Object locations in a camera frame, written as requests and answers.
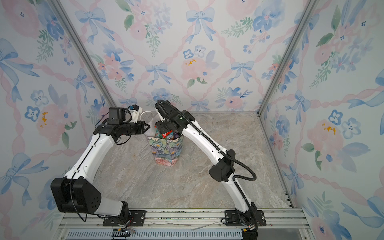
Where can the floral paper gift bag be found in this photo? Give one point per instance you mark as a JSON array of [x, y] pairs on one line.
[[165, 152]]

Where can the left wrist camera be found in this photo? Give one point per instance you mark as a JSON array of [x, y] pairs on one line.
[[118, 116]]

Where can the right aluminium corner post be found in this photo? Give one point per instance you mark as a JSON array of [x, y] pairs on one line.
[[291, 47]]

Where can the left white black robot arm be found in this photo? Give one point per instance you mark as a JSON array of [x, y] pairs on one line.
[[75, 192]]

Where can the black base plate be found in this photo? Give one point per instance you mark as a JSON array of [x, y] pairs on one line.
[[131, 218], [235, 218]]

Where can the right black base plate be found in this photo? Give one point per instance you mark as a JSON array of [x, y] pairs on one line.
[[235, 218]]

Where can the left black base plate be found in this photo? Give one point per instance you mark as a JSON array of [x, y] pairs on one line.
[[131, 218]]

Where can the teal Fox's candy packet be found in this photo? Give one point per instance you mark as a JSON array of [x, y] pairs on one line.
[[160, 136]]

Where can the left aluminium corner post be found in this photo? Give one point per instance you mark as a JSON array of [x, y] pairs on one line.
[[64, 19]]

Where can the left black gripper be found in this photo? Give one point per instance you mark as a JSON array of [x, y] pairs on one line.
[[140, 125]]

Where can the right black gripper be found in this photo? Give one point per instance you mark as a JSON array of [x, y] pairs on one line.
[[159, 127]]

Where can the aluminium corner post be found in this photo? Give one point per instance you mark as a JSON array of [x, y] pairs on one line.
[[64, 19], [291, 47]]

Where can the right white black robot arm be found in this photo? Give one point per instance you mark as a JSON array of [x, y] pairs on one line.
[[225, 169]]

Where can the red snack packet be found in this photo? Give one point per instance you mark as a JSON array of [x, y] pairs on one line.
[[168, 133]]

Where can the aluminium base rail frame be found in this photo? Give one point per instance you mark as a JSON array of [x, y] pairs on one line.
[[188, 224]]

